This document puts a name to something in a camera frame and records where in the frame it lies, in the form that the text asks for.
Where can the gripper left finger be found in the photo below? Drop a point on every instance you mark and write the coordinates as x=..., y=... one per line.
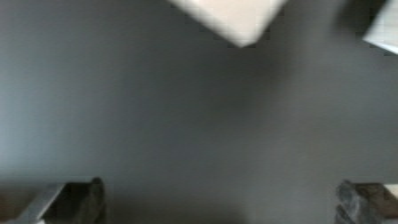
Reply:
x=68, y=204

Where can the white square tabletop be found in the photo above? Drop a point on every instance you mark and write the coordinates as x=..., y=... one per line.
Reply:
x=237, y=18

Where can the white U-shaped obstacle fence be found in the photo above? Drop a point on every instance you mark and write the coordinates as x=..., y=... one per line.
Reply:
x=383, y=32

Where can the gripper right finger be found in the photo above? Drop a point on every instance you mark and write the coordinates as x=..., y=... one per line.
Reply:
x=368, y=203

